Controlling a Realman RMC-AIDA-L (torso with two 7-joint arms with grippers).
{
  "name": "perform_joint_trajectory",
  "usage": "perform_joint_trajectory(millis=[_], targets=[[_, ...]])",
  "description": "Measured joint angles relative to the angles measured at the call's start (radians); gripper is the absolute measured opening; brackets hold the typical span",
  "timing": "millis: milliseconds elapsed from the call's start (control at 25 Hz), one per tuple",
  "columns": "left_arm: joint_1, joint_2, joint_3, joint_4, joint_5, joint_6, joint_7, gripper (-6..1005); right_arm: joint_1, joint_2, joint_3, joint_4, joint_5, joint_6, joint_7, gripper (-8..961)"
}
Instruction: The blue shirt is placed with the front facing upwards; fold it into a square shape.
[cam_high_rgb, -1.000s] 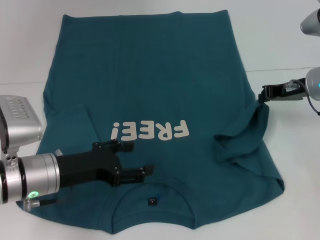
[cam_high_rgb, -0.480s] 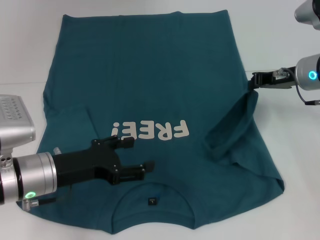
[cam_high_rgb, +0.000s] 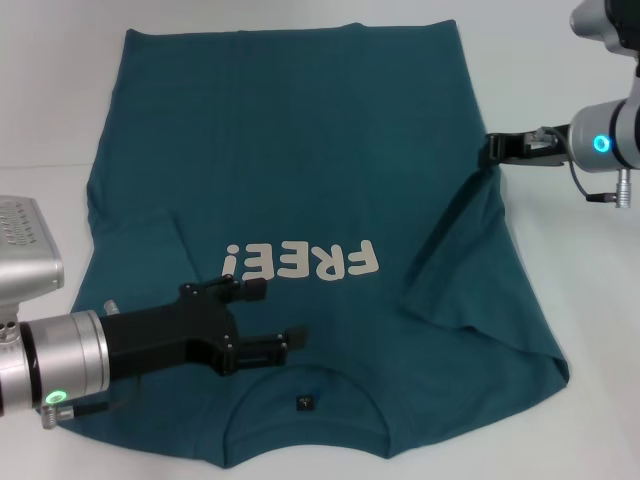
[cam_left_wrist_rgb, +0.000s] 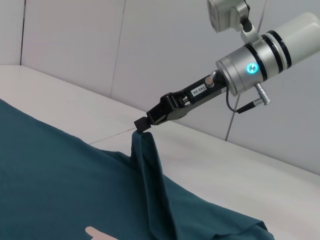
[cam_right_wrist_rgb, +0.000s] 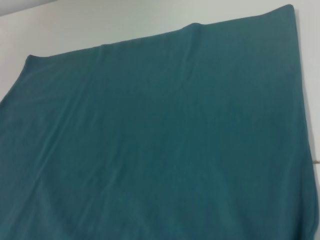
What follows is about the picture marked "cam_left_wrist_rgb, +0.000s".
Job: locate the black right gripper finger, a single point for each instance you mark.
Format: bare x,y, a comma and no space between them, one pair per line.
160,110
177,115

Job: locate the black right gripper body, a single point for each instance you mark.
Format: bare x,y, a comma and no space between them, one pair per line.
213,90

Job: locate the teal blue printed t-shirt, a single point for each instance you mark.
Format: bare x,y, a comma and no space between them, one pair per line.
62,175

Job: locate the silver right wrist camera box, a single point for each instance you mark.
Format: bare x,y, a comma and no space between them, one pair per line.
222,12

